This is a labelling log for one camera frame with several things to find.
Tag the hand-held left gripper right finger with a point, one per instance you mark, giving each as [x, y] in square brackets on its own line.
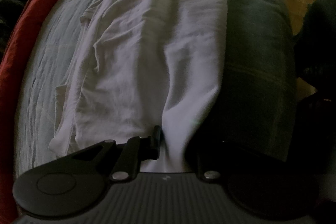
[207, 166]

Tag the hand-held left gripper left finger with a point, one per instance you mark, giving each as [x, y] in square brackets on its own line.
[157, 140]

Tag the white printed sweatshirt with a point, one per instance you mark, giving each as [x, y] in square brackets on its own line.
[144, 56]

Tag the person's dark clothing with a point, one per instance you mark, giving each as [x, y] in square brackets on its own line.
[317, 56]

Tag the red duvet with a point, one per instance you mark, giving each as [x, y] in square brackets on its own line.
[15, 69]

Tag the dark hanging jacket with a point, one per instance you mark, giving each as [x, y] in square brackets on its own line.
[8, 35]

